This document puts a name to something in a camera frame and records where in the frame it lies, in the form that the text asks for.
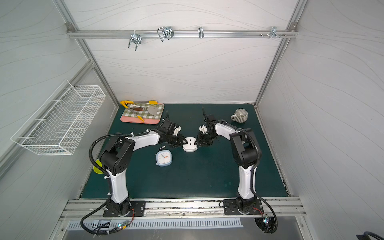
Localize pink cutting board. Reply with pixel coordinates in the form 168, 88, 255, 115
120, 103, 165, 125

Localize checkered green cloth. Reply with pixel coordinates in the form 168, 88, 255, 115
122, 104, 165, 120

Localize small metal ring hook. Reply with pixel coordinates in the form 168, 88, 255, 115
198, 27, 204, 39

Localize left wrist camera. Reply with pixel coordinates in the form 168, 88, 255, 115
161, 120, 182, 136

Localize white alarm clock back up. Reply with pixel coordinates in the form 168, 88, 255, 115
183, 137, 198, 153

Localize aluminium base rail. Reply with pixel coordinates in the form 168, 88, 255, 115
60, 197, 307, 220

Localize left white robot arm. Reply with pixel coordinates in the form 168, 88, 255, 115
99, 130, 187, 204

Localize aluminium top rail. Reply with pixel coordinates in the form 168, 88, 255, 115
67, 29, 299, 39

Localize metal bracket right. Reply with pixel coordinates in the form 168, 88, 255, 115
260, 27, 287, 39

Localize yellow tongs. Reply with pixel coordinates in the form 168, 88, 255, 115
120, 100, 158, 122

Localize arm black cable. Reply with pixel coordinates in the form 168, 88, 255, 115
201, 107, 278, 234
79, 112, 170, 236

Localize green plastic bowl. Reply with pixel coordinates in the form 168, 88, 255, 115
93, 159, 104, 175

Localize metal spatula wooden handle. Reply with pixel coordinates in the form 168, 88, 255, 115
129, 106, 158, 116

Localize white wire basket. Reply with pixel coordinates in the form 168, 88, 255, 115
11, 80, 106, 156

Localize metal u-bolt hook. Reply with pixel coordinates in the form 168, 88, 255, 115
157, 26, 175, 42

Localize metal clamp hook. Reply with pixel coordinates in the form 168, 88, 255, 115
128, 32, 142, 51

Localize blue white alarm clock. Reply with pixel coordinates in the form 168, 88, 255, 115
156, 150, 173, 167

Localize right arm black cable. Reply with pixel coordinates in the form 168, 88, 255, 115
201, 107, 278, 234

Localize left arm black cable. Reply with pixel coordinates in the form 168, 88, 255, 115
79, 112, 170, 236

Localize striped white ceramic mug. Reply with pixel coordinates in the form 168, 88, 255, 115
231, 109, 248, 123

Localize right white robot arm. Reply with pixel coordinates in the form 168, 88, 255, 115
195, 121, 262, 200

